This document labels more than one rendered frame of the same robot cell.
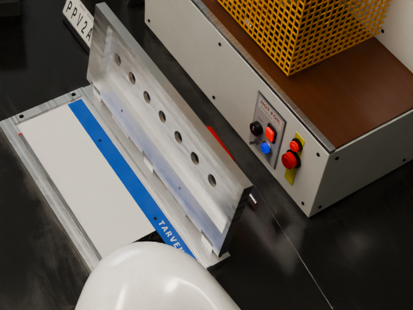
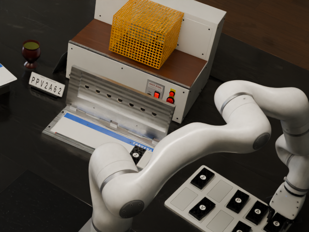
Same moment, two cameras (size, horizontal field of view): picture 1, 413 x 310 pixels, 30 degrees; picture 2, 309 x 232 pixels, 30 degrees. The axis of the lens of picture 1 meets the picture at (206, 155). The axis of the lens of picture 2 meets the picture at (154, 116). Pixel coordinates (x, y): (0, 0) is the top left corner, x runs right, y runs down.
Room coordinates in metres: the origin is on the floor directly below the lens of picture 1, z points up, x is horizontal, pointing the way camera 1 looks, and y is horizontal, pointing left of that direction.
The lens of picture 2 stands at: (-0.70, 0.97, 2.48)
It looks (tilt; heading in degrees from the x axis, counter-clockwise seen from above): 40 degrees down; 324
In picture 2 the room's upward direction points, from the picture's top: 12 degrees clockwise
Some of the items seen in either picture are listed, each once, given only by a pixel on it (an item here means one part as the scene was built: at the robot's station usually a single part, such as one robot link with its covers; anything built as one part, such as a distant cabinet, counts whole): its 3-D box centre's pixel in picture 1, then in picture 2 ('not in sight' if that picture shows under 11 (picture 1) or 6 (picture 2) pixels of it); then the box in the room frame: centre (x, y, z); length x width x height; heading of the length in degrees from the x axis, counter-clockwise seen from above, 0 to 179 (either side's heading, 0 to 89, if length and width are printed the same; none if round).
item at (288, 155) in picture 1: (289, 160); (169, 101); (0.77, -0.14, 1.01); 0.03 x 0.02 x 0.03; 39
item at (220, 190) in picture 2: not in sight; (228, 212); (0.25, -0.12, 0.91); 0.40 x 0.27 x 0.01; 26
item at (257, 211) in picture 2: not in sight; (257, 212); (0.21, -0.21, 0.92); 0.10 x 0.05 x 0.01; 119
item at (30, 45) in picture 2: not in sight; (31, 55); (1.29, 0.27, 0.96); 0.09 x 0.09 x 0.11
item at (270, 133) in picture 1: (270, 134); (156, 95); (0.82, -0.10, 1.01); 0.02 x 0.01 x 0.03; 39
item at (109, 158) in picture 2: not in sight; (112, 186); (0.25, 0.38, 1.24); 0.19 x 0.12 x 0.24; 174
